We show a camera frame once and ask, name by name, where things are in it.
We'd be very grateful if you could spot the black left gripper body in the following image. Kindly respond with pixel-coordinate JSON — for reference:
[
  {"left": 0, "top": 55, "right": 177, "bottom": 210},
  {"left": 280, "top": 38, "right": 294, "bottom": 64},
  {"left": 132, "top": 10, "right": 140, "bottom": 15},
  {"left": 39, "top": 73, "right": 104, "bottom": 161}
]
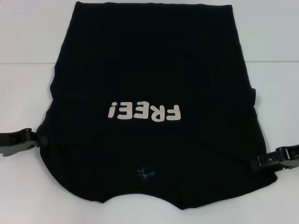
[{"left": 0, "top": 127, "right": 33, "bottom": 160}]

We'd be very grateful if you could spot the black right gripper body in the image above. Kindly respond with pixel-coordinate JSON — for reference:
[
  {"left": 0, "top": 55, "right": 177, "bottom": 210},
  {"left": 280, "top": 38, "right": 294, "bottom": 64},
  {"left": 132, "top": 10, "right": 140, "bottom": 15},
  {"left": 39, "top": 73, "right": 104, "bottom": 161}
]
[{"left": 279, "top": 144, "right": 299, "bottom": 171}]

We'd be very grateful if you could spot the black t-shirt with FREE print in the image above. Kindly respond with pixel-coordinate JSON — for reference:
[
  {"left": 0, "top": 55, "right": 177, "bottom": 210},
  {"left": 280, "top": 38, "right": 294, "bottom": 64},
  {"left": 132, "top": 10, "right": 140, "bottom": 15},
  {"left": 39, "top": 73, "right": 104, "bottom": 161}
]
[{"left": 37, "top": 1, "right": 278, "bottom": 205}]

